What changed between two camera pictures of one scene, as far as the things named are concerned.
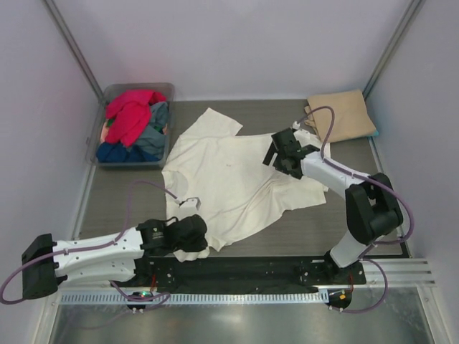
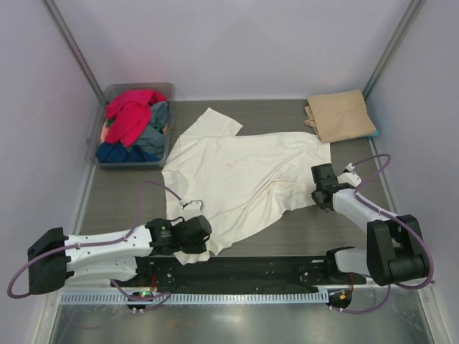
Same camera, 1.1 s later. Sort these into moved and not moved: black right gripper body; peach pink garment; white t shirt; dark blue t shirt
Moved: black right gripper body
Not moved: dark blue t shirt; white t shirt; peach pink garment
